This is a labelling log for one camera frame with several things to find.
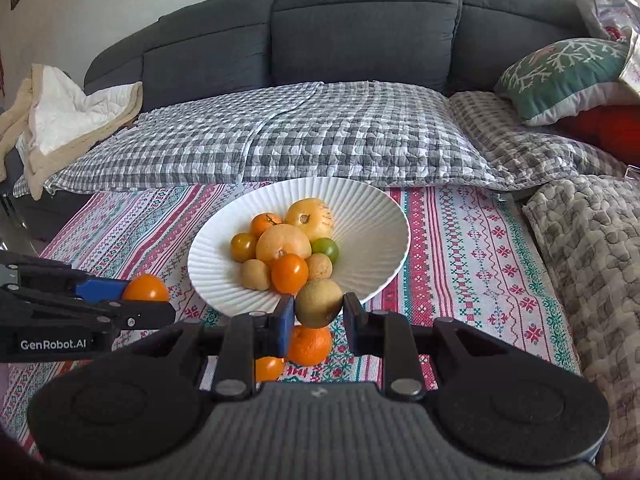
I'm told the orange tomato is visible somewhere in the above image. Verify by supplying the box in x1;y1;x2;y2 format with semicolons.
230;233;257;263
122;274;169;302
271;254;308;295

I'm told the orange mandarin with stem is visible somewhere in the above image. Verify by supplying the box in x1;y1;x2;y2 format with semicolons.
286;325;332;366

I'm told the small brown kiwi fruit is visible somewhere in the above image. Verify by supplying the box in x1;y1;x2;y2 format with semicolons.
295;278;343;328

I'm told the small green lime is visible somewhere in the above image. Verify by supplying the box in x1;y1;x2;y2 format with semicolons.
311;237;340;263

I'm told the large orange mandarin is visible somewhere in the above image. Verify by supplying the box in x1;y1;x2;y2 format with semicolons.
250;211;282;238

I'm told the large yellow pear with stem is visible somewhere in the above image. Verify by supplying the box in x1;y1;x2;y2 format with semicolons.
285;198;334;242

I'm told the yellow fruit at left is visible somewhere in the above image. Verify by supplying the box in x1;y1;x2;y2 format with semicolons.
241;259;271;292

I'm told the small tan fruit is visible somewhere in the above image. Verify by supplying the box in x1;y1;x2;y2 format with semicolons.
306;252;333;281

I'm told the white ribbed ceramic plate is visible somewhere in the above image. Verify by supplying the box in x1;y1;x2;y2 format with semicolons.
188;177;411;316

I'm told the beige white folded blanket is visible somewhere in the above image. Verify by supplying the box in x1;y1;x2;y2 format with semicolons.
1;64;143;200

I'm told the grey white checkered pillow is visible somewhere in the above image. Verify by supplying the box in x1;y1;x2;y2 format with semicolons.
41;81;523;194

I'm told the brown grey checkered quilt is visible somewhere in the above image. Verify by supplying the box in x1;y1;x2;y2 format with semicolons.
449;91;639;472

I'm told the red cushion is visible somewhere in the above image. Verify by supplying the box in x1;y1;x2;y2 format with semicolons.
556;105;640;166

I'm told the dark grey sofa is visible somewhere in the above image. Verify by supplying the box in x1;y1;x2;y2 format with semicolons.
84;0;587;110

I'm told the green snowflake cushion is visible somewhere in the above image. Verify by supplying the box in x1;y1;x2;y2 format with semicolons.
495;38;639;127

